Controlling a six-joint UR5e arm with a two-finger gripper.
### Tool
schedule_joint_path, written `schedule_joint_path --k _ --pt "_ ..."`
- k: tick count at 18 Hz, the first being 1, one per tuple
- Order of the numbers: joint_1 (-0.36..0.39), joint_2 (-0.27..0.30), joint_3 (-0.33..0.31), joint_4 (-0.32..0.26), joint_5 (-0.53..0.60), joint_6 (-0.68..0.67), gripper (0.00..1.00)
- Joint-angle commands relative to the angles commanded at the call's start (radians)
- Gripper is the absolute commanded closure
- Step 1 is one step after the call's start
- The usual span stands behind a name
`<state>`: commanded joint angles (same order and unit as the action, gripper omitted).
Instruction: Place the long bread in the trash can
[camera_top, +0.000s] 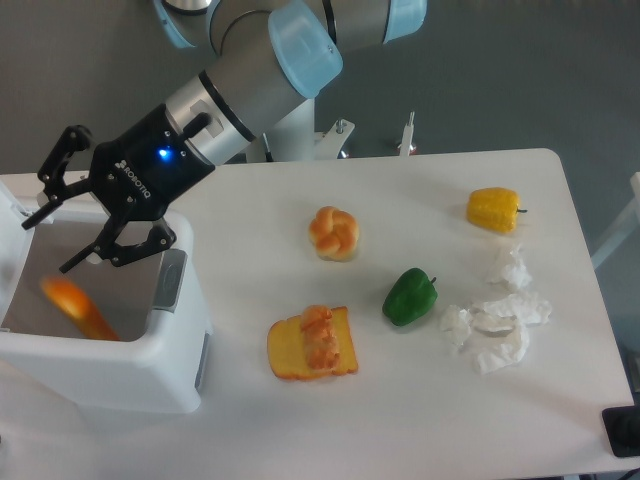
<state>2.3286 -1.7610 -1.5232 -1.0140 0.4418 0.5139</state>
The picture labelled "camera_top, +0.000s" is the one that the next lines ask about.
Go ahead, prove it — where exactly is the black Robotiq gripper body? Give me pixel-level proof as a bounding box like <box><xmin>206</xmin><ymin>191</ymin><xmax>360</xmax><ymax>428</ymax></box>
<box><xmin>89</xmin><ymin>104</ymin><xmax>215</xmax><ymax>222</ymax></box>

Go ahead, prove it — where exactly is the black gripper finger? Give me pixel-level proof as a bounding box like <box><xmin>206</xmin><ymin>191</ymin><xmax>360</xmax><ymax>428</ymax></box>
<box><xmin>59</xmin><ymin>212</ymin><xmax>177</xmax><ymax>274</ymax></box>
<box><xmin>22</xmin><ymin>125</ymin><xmax>92</xmax><ymax>230</ymax></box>

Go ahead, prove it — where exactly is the long orange baguette bread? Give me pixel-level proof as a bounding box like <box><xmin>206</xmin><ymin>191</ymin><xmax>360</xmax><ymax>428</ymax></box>
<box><xmin>40</xmin><ymin>277</ymin><xmax>120</xmax><ymax>341</ymax></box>

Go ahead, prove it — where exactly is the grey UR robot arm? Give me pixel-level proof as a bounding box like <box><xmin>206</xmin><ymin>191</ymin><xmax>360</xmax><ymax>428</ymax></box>
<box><xmin>23</xmin><ymin>1</ymin><xmax>427</xmax><ymax>270</ymax></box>

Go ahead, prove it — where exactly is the white plastic trash can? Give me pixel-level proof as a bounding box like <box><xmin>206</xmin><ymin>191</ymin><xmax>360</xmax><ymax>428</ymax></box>
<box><xmin>1</xmin><ymin>189</ymin><xmax>212</xmax><ymax>413</ymax></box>

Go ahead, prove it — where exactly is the braided round bread roll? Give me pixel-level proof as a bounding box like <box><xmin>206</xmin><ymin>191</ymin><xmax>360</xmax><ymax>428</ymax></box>
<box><xmin>308</xmin><ymin>206</ymin><xmax>360</xmax><ymax>261</ymax></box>

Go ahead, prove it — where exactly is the yellow toast slice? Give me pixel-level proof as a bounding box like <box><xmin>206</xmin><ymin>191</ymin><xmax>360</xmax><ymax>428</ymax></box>
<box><xmin>267</xmin><ymin>305</ymin><xmax>359</xmax><ymax>381</ymax></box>

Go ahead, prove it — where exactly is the green bell pepper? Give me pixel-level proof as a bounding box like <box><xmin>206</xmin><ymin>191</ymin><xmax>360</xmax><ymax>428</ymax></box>
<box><xmin>382</xmin><ymin>267</ymin><xmax>438</xmax><ymax>327</ymax></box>

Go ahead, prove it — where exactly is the crumpled white tissue small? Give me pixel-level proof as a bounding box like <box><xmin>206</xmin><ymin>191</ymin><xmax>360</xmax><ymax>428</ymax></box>
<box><xmin>439</xmin><ymin>305</ymin><xmax>472</xmax><ymax>348</ymax></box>

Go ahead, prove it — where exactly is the yellow bell pepper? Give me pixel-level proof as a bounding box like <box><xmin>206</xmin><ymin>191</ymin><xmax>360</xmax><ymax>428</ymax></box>
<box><xmin>466</xmin><ymin>187</ymin><xmax>527</xmax><ymax>233</ymax></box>

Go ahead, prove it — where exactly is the crumpled white tissue large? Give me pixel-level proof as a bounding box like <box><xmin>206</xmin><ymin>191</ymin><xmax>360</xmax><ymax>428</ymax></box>
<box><xmin>471</xmin><ymin>291</ymin><xmax>553</xmax><ymax>375</ymax></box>

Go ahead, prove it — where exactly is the crumpled white tissue upper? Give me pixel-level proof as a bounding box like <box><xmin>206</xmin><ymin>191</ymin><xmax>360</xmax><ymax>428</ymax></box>
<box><xmin>486</xmin><ymin>243</ymin><xmax>532</xmax><ymax>292</ymax></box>

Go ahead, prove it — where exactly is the white furniture edge right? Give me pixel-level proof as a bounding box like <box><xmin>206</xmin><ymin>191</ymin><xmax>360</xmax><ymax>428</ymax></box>
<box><xmin>591</xmin><ymin>172</ymin><xmax>639</xmax><ymax>270</ymax></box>

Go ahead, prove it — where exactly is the black device at edge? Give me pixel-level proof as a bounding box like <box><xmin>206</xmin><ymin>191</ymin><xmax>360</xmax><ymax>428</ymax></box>
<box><xmin>602</xmin><ymin>406</ymin><xmax>639</xmax><ymax>458</ymax></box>

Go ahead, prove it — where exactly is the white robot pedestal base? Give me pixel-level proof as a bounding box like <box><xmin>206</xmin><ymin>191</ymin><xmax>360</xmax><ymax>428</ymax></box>
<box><xmin>242</xmin><ymin>100</ymin><xmax>355</xmax><ymax>163</ymax></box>

